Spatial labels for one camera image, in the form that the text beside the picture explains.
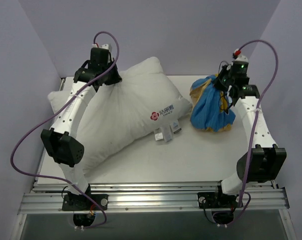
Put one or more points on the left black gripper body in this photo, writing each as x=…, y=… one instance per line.
x=113, y=78

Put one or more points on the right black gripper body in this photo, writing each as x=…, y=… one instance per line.
x=221, y=80

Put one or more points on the blue Pikachu pillowcase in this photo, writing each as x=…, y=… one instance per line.
x=210, y=108

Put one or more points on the white pillow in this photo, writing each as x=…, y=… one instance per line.
x=143, y=101

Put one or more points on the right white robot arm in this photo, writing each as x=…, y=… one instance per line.
x=264, y=158

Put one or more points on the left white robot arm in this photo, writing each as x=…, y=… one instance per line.
x=60, y=140

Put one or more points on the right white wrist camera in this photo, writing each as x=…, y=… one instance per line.
x=238, y=56

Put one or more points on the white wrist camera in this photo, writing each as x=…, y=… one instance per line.
x=238, y=56
x=106, y=46

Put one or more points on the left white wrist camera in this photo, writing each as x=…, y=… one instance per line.
x=106, y=46

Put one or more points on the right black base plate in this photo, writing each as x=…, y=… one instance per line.
x=216, y=200

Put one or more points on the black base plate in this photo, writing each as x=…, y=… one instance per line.
x=216, y=200
x=74, y=202

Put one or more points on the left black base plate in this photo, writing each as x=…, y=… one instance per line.
x=74, y=202

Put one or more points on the aluminium frame rail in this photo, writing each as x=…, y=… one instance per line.
x=150, y=176

